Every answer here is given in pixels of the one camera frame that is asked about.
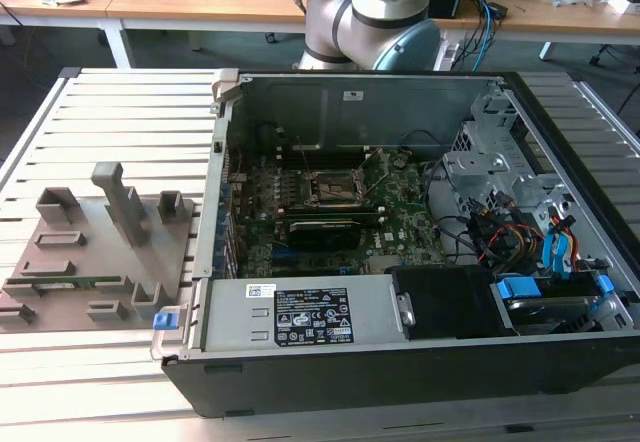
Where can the black RAM slot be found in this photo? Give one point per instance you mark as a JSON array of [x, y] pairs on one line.
[[330, 208], [330, 218], [325, 159], [325, 150]]

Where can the blue disk carrier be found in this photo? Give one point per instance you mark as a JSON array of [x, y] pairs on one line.
[[520, 289]]

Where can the black graphics card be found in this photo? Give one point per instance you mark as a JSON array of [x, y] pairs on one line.
[[325, 236]]

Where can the CPU socket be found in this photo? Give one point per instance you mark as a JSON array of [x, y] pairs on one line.
[[332, 187]]

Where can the silver power supply unit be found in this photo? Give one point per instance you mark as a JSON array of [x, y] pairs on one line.
[[235, 322]]

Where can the white case sticker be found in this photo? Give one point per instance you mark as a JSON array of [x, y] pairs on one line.
[[353, 95]]

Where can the short wooden desk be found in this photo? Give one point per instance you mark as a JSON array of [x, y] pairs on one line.
[[50, 9]]

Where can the round coin battery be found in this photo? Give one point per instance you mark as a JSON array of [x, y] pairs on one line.
[[400, 161]]

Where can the metal drive cage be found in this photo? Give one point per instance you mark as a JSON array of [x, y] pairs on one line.
[[470, 167]]

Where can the blue plastic latch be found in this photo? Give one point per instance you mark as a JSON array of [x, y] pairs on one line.
[[165, 322]]

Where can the black open PC case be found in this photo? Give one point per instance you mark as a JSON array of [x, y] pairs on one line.
[[350, 382]]

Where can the silver hard disk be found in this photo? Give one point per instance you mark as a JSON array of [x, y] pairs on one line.
[[545, 312]]

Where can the black plastic shroud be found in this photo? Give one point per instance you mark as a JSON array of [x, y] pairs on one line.
[[445, 302]]

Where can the grey plastic case latch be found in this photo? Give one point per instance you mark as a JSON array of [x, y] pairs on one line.
[[224, 87]]

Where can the green motherboard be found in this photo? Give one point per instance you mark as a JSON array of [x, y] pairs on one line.
[[405, 212]]

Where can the grey parts rack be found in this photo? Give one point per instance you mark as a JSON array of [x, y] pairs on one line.
[[100, 257]]

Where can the white power strip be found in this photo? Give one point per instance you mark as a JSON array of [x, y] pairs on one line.
[[448, 54]]

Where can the green RAM stick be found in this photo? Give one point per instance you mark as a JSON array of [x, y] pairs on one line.
[[85, 281]]

